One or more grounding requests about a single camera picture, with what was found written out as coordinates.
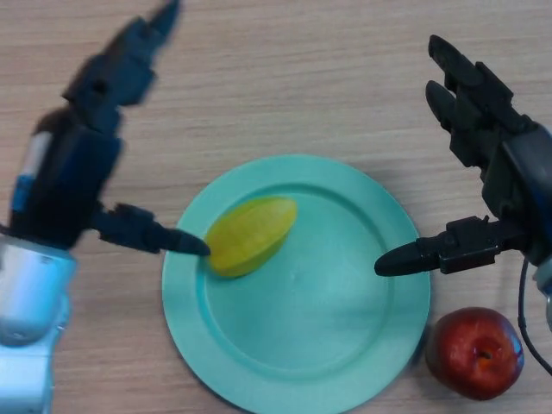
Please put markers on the red apple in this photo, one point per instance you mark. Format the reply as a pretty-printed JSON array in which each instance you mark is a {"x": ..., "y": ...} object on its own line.
[{"x": 470, "y": 351}]

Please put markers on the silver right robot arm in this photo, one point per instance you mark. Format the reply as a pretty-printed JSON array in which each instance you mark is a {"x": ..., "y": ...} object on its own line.
[{"x": 546, "y": 276}]

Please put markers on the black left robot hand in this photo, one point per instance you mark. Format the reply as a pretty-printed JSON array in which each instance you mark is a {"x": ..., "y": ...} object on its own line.
[{"x": 64, "y": 185}]

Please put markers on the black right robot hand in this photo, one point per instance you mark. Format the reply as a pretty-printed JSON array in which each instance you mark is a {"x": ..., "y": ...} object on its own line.
[{"x": 513, "y": 181}]

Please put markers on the green round plate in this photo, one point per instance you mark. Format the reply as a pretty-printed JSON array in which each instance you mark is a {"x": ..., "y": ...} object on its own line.
[{"x": 310, "y": 328}]

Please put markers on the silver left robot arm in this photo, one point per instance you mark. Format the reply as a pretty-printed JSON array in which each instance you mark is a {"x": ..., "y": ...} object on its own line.
[{"x": 30, "y": 302}]

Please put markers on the yellow starfruit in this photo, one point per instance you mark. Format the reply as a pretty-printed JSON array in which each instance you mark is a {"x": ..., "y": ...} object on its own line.
[{"x": 250, "y": 237}]

